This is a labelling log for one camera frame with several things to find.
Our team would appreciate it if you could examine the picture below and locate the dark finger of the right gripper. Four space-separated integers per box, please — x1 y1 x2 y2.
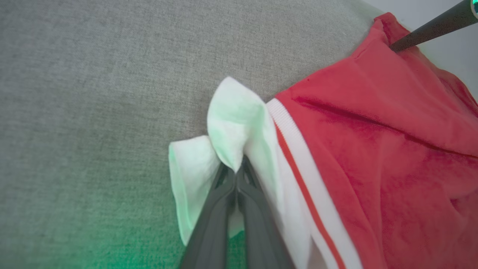
388 0 478 53

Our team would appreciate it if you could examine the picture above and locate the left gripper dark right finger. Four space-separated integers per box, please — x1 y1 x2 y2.
237 155 296 269

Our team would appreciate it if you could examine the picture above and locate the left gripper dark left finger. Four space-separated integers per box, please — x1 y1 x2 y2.
179 161 238 269

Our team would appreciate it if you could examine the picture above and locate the red garment with white trim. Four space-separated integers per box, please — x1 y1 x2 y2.
168 12 478 269

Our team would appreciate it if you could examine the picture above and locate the grey-green fabric sofa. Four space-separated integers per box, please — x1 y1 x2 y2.
0 0 385 269

